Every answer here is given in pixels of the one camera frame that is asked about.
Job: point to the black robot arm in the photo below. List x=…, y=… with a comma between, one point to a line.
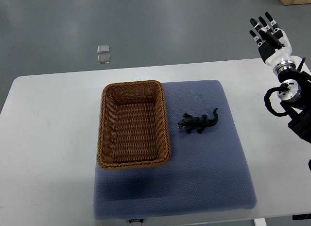
x=294, y=93

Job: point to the dark toy crocodile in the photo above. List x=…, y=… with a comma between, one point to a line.
x=201, y=123

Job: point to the blue-grey foam cushion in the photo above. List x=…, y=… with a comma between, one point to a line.
x=206, y=172

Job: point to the upper metal floor plate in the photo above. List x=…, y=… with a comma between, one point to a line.
x=103, y=49

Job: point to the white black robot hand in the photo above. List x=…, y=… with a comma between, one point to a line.
x=273, y=44

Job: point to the black table control panel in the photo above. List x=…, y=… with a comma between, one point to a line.
x=301, y=217

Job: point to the brown wicker basket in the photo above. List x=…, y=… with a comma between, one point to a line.
x=133, y=126

